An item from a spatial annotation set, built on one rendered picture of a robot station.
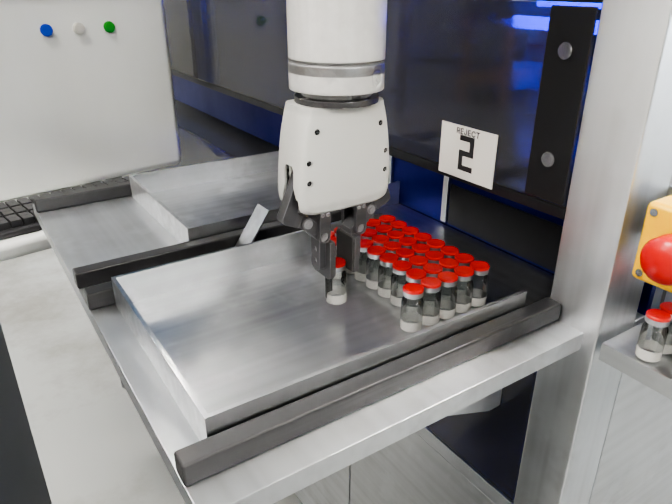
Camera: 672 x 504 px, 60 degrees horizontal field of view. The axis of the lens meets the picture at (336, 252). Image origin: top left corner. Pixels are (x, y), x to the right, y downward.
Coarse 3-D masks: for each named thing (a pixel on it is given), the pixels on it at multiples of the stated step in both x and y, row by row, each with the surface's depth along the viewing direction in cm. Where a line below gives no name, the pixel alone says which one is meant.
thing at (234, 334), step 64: (256, 256) 70; (128, 320) 59; (192, 320) 60; (256, 320) 60; (320, 320) 60; (384, 320) 60; (448, 320) 54; (192, 384) 50; (256, 384) 50; (320, 384) 47
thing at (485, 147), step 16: (448, 128) 67; (464, 128) 65; (448, 144) 68; (464, 144) 66; (480, 144) 64; (496, 144) 62; (448, 160) 68; (464, 160) 66; (480, 160) 64; (464, 176) 67; (480, 176) 65
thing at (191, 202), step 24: (192, 168) 98; (216, 168) 100; (240, 168) 103; (264, 168) 105; (144, 192) 87; (168, 192) 95; (192, 192) 95; (216, 192) 95; (240, 192) 95; (264, 192) 95; (168, 216) 79; (192, 216) 86; (216, 216) 86; (240, 216) 77
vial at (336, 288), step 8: (336, 272) 58; (344, 272) 59; (328, 280) 59; (336, 280) 59; (344, 280) 59; (328, 288) 60; (336, 288) 59; (344, 288) 60; (328, 296) 60; (336, 296) 60; (344, 296) 60; (336, 304) 60
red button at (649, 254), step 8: (656, 240) 46; (664, 240) 46; (648, 248) 47; (656, 248) 46; (664, 248) 46; (640, 256) 48; (648, 256) 47; (656, 256) 46; (664, 256) 46; (640, 264) 48; (648, 264) 47; (656, 264) 46; (664, 264) 46; (648, 272) 47; (656, 272) 46; (664, 272) 46; (656, 280) 47; (664, 280) 46
